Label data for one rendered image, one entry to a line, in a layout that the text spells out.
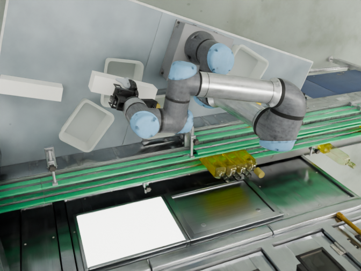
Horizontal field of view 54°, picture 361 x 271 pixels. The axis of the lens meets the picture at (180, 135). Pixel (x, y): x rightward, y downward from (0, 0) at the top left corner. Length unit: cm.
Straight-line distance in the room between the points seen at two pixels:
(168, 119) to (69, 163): 78
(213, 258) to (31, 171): 87
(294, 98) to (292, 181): 92
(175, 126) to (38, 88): 72
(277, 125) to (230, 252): 60
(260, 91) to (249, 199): 78
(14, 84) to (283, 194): 136
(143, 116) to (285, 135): 49
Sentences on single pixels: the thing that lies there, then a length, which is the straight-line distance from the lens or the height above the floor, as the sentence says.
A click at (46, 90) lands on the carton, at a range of 159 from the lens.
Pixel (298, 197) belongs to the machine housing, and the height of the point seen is 120.
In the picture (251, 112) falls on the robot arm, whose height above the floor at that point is 132.
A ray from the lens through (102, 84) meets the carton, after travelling 129.
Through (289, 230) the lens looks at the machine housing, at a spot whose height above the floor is 139.
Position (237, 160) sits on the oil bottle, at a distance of 178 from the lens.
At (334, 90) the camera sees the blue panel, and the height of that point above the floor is 65.
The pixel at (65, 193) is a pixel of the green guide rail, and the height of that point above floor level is 93.
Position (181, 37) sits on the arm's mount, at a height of 86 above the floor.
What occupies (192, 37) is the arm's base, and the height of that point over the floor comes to 88.
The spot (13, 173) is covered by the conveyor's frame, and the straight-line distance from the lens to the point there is 173.
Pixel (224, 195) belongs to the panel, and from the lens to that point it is 178.
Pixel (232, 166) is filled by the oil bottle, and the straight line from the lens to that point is 173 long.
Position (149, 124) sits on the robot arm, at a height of 145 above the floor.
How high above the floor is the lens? 231
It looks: 55 degrees down
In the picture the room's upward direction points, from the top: 139 degrees clockwise
